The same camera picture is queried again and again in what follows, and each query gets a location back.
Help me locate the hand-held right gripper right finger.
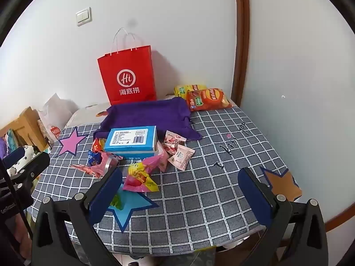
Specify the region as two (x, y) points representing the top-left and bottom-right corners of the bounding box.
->
(238, 167), (329, 266)

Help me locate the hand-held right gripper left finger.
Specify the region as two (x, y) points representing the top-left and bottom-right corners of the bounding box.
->
(31, 167), (131, 266)

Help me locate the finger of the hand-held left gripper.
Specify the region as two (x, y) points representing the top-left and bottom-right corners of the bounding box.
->
(7, 152), (51, 185)
(2, 146), (27, 167)

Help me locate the green snack packet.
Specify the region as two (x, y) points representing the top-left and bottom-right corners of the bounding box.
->
(108, 192), (125, 209)

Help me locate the pink clear wrap packet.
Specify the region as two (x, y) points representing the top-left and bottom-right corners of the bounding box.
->
(70, 151), (124, 178)

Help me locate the yellow pink candy packet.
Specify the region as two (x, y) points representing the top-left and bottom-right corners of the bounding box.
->
(123, 162), (160, 193)

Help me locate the small blue snack packet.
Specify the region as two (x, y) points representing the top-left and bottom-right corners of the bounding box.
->
(87, 150), (102, 167)

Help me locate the pale pink snack packet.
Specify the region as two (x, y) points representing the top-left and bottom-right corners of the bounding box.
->
(168, 144), (195, 171)

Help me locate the red white strawberry packet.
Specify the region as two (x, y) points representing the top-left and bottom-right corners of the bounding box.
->
(162, 130), (187, 156)

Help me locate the purple fabric basket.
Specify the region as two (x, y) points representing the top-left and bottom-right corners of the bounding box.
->
(99, 97), (203, 142)

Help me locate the white flower print cloth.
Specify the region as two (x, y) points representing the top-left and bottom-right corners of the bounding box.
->
(7, 144), (42, 176)

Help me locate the brown cardboard box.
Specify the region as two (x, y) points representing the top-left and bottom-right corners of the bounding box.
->
(0, 107), (49, 153)

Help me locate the grey checked star tablecloth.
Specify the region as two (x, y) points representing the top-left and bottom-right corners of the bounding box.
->
(29, 104), (303, 255)

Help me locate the white plastic bag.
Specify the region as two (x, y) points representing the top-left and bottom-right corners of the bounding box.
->
(37, 93), (79, 142)

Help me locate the blue cardboard box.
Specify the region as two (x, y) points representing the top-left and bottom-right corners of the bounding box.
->
(104, 125), (158, 160)

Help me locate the brown wooden skirting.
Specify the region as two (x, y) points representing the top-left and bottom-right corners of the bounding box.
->
(323, 183), (355, 226)

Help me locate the orange chip bag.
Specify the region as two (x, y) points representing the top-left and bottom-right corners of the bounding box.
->
(186, 88), (233, 112)

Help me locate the yellow chip bag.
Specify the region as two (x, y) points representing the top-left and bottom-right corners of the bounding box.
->
(174, 84), (207, 99)

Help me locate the red paper bag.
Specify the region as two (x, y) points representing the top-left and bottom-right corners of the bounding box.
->
(97, 28), (157, 106)

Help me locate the white wall switch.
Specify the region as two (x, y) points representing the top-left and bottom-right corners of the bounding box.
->
(75, 7), (93, 27)

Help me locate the brown wooden door frame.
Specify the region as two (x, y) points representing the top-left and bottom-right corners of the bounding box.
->
(234, 0), (250, 107)

